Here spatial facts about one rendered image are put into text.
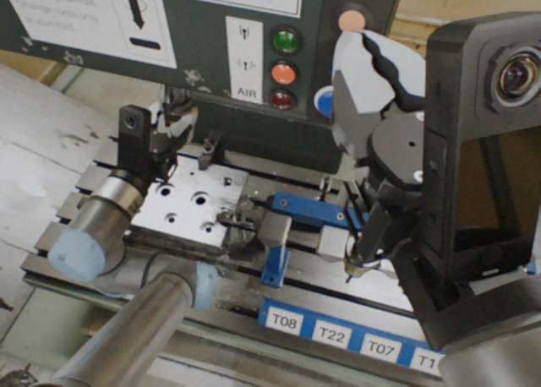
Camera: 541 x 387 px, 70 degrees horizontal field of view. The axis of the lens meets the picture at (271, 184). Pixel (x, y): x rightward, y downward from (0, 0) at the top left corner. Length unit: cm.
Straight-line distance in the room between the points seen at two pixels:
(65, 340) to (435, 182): 128
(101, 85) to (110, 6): 166
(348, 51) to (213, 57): 14
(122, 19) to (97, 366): 33
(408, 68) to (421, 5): 122
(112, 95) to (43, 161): 51
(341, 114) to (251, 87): 16
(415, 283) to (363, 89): 12
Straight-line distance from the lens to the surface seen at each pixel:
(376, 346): 96
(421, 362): 99
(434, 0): 148
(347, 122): 23
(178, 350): 113
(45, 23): 45
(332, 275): 103
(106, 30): 41
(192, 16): 35
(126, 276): 69
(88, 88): 205
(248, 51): 35
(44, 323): 143
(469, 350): 19
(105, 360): 46
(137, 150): 66
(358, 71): 26
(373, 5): 30
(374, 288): 104
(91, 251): 61
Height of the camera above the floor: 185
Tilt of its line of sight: 56 degrees down
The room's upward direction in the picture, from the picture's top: 3 degrees clockwise
